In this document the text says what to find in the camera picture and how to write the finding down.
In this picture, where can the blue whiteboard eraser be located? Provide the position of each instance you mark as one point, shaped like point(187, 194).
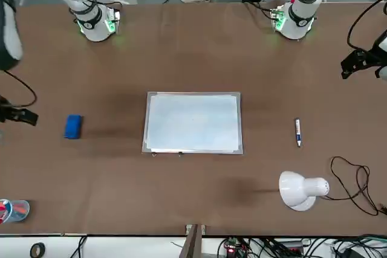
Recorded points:
point(72, 127)

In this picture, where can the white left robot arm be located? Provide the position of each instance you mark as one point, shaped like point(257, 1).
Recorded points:
point(302, 13)

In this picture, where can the black tape roll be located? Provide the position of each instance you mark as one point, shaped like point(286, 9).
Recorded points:
point(38, 249)

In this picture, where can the aluminium frame post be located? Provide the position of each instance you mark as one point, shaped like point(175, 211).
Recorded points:
point(193, 243)

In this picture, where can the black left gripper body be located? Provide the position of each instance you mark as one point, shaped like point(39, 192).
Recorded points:
point(373, 55)

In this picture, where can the circuit board with red light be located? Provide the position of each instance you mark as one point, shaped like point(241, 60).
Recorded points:
point(232, 246)

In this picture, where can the silver framed whiteboard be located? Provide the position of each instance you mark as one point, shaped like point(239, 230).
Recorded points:
point(193, 122)

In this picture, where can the white blue whiteboard marker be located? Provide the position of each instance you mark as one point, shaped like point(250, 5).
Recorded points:
point(298, 131)

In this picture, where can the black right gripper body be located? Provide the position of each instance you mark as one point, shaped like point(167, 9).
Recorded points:
point(3, 111)

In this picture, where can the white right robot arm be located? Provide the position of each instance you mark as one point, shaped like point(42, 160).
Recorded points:
point(87, 13)

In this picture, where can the clear plastic pen cup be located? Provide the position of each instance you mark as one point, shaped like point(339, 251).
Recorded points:
point(18, 211)

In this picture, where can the white desk lamp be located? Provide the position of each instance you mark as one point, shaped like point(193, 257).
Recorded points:
point(299, 191)

